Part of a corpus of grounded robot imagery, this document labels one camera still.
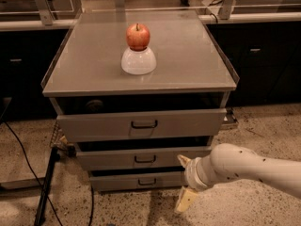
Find dark background counter cabinets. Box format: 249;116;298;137
0;22;301;121

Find red apple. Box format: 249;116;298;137
126;23;151;51

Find black floor cable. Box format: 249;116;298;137
2;120;64;226
87;184;95;226

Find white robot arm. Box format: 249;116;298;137
175;143;301;213

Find grey top drawer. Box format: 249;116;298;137
57;108;227;142

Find grey drawer cabinet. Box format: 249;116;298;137
43;10;239;192

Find white upturned bowl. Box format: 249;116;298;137
121;47;157;75

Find grey drawer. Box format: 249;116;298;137
89;167;187;192
76;146;211;171
57;108;227;142

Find grey bottom drawer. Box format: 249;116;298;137
89;167;187;192

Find wire basket beside cabinet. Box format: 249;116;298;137
50;122;76;157

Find black stand leg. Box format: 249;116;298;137
34;148;59;226

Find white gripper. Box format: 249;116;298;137
175;154;215;213

